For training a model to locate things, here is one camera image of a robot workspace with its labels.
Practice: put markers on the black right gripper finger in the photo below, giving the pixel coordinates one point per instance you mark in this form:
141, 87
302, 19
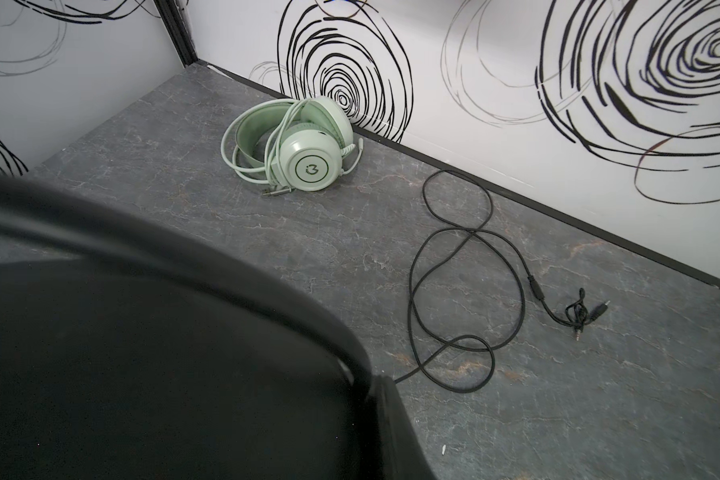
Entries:
394, 451

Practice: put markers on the black blue headphones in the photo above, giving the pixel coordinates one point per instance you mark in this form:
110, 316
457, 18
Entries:
149, 355

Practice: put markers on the mint green headphones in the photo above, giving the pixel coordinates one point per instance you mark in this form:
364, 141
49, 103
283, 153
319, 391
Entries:
287, 144

